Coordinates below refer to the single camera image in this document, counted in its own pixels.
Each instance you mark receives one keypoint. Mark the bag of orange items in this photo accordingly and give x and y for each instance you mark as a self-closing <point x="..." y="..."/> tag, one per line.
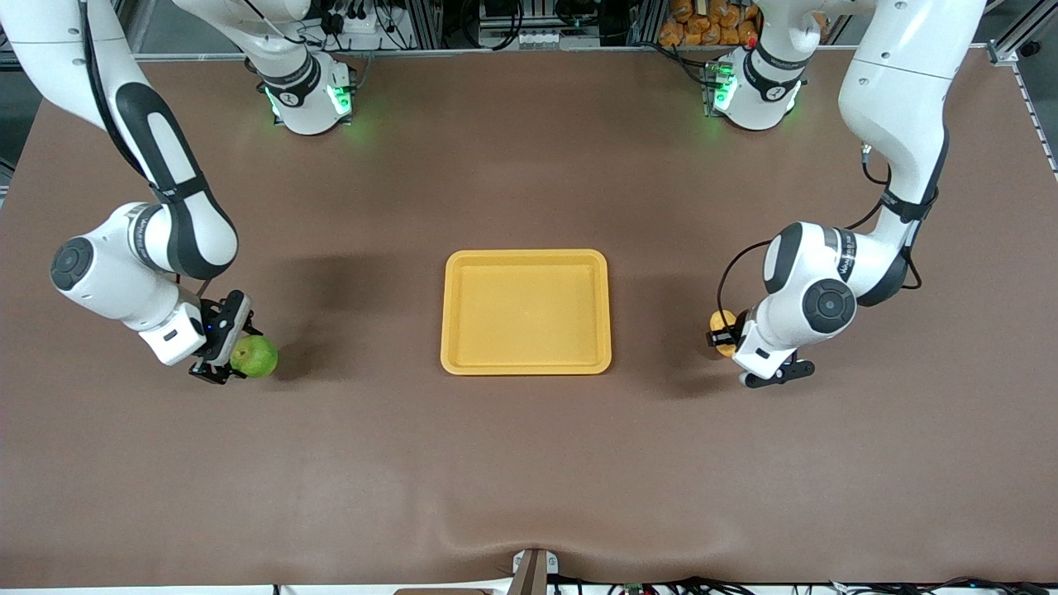
<point x="702" y="25"/>

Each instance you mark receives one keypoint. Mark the brown table mat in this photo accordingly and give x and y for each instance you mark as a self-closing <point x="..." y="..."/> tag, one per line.
<point x="529" y="463"/>

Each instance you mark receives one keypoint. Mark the white connector block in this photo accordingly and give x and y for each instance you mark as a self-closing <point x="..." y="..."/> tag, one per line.
<point x="537" y="38"/>

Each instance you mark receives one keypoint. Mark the aluminium frame post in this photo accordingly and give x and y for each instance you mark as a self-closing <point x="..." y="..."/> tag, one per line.
<point x="1012" y="33"/>

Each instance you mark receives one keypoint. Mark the white power strip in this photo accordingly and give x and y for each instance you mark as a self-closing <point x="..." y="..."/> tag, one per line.
<point x="355" y="23"/>

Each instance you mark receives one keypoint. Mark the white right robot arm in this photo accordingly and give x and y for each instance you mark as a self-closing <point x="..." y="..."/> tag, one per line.
<point x="190" y="231"/>

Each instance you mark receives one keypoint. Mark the green apple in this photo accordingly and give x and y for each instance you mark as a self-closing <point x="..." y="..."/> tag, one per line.
<point x="259" y="358"/>

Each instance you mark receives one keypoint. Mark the yellow plastic tray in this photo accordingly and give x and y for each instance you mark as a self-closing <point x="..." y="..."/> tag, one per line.
<point x="526" y="314"/>

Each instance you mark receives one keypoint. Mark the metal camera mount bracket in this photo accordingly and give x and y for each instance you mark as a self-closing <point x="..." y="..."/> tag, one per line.
<point x="533" y="570"/>

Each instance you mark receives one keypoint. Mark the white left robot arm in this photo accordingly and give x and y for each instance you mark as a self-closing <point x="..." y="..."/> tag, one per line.
<point x="826" y="306"/>

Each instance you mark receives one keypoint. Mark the yellow potato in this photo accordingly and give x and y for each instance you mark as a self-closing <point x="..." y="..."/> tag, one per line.
<point x="723" y="319"/>

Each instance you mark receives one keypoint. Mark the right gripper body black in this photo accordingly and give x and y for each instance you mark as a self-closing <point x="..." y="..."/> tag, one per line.
<point x="216" y="345"/>

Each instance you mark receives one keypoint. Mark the aluminium table edge rail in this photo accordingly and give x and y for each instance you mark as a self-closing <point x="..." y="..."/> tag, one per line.
<point x="496" y="50"/>

